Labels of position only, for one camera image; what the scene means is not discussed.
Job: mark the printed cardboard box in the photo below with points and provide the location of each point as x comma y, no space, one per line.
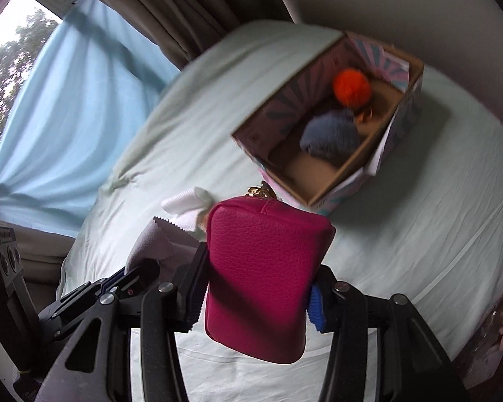
318,167

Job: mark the window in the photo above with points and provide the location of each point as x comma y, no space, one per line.
12,58

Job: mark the magenta leather zip pouch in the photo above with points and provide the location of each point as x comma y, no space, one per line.
264,276

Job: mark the white sock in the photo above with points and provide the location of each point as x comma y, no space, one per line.
188,211

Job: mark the light blue curtain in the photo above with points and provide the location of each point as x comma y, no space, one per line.
79,113

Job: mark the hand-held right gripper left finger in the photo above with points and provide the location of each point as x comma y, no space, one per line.
195,284

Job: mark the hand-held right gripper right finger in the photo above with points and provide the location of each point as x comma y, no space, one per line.
317,307

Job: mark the grey microfibre cloth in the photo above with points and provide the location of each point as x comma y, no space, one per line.
167,247

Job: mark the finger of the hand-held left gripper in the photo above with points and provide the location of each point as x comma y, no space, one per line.
142,282
77,301

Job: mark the orange fluffy pom-pom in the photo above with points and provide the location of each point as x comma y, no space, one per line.
355,88

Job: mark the pale green bed sheet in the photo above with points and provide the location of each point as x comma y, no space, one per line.
402,259

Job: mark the grey-blue fluffy pom-pom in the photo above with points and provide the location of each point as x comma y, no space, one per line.
329,136

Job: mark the beige curtain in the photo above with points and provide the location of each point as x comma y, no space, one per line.
176,12

